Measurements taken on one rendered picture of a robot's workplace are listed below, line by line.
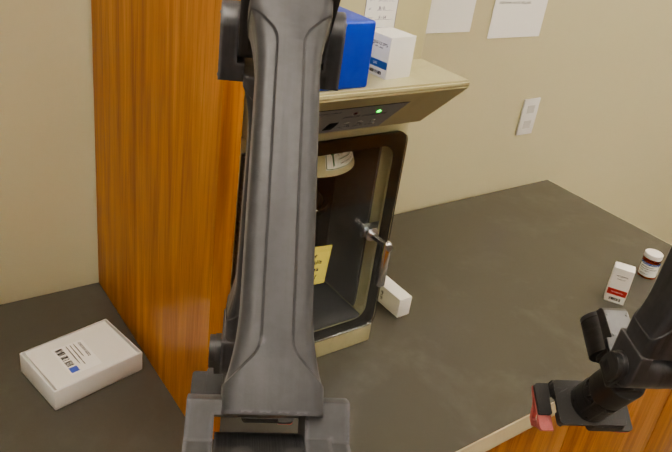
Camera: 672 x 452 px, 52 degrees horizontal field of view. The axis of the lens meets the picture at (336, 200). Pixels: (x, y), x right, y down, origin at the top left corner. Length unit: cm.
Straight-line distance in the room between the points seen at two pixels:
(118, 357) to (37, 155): 40
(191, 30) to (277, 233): 50
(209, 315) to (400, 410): 42
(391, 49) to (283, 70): 49
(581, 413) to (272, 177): 72
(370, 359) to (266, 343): 92
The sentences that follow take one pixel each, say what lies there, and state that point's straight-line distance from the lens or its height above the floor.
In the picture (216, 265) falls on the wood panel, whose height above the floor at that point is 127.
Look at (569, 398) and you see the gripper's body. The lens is 110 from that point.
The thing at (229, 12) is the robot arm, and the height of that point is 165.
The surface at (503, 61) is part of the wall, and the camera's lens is 200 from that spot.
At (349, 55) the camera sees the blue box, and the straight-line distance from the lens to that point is 91.
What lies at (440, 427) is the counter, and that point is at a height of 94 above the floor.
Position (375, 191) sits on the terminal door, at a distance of 118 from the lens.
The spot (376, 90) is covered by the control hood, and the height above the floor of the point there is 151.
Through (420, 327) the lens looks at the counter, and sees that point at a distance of 147.
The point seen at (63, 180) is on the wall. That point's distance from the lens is 142.
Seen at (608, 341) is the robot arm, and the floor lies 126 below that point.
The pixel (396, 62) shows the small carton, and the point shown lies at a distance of 100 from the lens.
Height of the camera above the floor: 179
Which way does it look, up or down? 26 degrees down
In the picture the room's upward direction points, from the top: 8 degrees clockwise
